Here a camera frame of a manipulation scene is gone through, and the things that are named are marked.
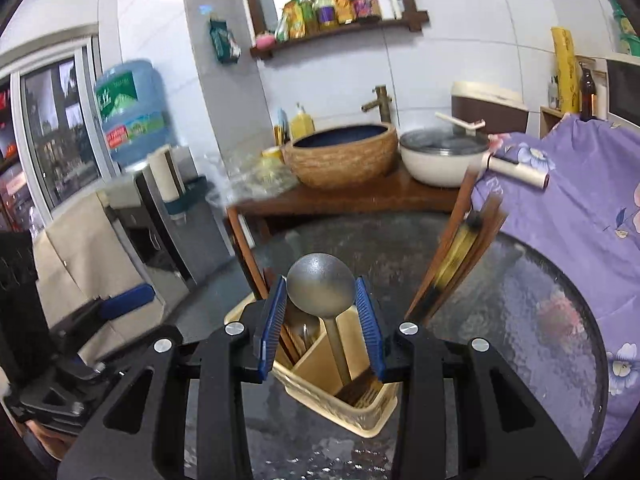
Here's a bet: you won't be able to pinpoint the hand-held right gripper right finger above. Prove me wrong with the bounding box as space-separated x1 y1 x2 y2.
354 276 585 480

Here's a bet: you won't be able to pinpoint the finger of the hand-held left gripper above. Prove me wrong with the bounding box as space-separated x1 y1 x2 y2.
47 324 185 378
50 282 157 331

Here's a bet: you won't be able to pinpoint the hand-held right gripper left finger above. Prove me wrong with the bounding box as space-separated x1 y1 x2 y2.
56 276 290 480

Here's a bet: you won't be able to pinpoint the ornate silver spoon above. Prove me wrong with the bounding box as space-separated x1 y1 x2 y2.
295 310 323 356

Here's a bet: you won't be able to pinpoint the grey metal soup spoon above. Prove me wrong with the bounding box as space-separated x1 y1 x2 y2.
286 252 358 386

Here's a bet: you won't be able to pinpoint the cream plastic utensil holder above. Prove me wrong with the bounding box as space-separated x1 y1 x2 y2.
224 304 402 437

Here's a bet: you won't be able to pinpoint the black chopstick gold end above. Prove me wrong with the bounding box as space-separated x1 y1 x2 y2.
425 212 483 311

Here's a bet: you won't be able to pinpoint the brown wooden chopstick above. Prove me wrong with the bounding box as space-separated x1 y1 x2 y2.
435 195 503 311
440 207 510 316
405 167 476 321

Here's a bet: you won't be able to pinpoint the grey water dispenser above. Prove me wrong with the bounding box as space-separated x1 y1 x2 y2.
100 147 226 291

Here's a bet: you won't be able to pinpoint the teal cup holder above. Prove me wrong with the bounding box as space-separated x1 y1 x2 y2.
162 176 208 223

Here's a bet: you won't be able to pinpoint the wooden counter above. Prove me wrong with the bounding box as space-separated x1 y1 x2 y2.
225 167 473 301

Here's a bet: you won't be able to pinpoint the stack of paper cups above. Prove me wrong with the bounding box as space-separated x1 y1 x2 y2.
147 144 187 201

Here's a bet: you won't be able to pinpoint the clear plastic bags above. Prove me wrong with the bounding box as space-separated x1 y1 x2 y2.
205 152 301 206

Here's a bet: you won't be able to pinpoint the wicker textured wash basin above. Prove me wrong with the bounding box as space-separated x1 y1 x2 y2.
282 122 400 191

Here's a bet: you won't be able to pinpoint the white pot with glass lid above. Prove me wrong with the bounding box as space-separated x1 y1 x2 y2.
399 127 492 188

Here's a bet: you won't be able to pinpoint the blue water jug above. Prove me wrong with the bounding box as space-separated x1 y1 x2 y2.
94 59 171 166

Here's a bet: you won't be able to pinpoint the blue toothbrush set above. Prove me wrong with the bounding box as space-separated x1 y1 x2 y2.
272 107 291 146

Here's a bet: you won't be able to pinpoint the yellow soap dispenser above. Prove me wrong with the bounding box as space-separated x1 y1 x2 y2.
290 102 316 141

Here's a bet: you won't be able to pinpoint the lint roller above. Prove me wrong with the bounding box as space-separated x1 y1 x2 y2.
481 154 551 193

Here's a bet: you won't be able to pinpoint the white rice paddle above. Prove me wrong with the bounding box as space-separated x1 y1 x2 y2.
434 111 487 136

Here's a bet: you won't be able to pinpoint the brass faucet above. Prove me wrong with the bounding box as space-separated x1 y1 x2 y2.
361 85 392 126

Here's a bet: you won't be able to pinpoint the purple floral cloth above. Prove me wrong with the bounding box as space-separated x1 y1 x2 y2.
470 115 640 476

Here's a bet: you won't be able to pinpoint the brown and white rice cooker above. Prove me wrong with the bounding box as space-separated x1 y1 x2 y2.
450 81 530 136

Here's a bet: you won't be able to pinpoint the small wooden shelf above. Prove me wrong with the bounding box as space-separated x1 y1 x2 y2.
540 55 611 138

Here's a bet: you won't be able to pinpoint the green hanging packet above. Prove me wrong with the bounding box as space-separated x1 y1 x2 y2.
209 12 242 65

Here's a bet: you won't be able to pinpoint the wooden framed mirror shelf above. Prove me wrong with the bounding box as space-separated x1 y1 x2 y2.
234 0 430 60

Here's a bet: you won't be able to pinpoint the yellow green packet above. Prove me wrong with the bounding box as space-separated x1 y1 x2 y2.
275 0 301 43

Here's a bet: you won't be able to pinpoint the green bottle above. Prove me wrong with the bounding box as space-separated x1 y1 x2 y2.
296 0 317 38

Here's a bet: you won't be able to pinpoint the brown glass bottle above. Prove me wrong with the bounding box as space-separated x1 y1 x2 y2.
579 62 598 121

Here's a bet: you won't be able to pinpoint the bottle with dark cap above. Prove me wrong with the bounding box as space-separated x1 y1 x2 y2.
313 0 337 31

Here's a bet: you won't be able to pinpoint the yellow roll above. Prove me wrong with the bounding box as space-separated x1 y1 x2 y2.
551 26 581 116

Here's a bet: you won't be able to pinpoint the brown bottle yellow label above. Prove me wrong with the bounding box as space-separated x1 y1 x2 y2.
331 0 355 26

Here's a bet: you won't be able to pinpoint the white microwave oven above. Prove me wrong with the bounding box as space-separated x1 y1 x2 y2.
605 55 640 128

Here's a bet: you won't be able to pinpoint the stack of green bowls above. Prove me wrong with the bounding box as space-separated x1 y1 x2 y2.
607 0 640 56

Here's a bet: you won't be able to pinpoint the window with white frame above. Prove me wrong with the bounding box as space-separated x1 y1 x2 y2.
0 25 118 231

